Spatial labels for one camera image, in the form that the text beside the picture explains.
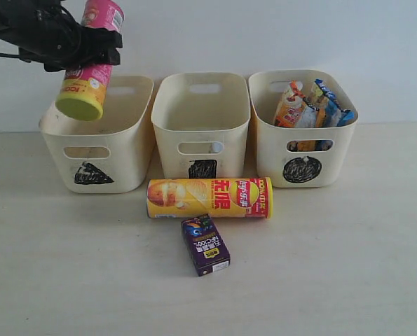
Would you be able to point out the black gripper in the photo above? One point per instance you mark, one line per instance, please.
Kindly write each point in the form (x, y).
(50, 35)

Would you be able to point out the pink chips can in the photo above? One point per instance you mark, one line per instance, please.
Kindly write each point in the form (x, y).
(83, 90)

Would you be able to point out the white milk carton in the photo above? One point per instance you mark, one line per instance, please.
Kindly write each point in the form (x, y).
(216, 147)

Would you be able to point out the orange noodle bag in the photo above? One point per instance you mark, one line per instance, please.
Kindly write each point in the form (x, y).
(295, 111)

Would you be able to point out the yellow chips can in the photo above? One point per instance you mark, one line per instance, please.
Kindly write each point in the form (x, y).
(217, 197)

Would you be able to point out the blue noodle bag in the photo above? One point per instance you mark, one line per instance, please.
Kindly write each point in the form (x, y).
(323, 98)

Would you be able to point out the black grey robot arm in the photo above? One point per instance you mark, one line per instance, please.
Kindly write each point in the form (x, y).
(9, 9)

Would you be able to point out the cream bin triangle mark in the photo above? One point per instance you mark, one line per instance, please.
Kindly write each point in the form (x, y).
(109, 155)

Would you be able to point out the cream bin square mark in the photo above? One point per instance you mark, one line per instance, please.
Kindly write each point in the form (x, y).
(192, 110)

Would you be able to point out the cream bin circle mark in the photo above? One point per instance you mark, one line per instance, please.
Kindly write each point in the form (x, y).
(274, 159)

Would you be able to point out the purple juice carton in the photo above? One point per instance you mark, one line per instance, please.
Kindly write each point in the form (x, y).
(205, 245)

